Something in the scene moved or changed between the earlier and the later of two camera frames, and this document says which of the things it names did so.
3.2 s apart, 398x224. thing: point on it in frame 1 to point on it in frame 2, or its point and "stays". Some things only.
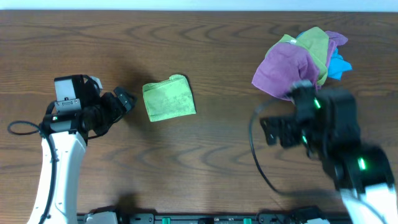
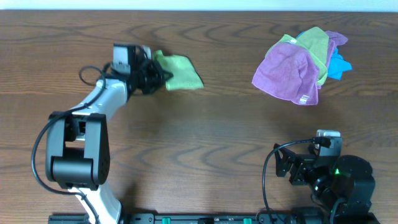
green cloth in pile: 315,42 stays
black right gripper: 286,124 to 303,163
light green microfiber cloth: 168,99 to 185,76
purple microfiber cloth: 285,65 stays
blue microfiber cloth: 337,65 stays
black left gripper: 115,103 to 152,76
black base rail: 290,216 stays
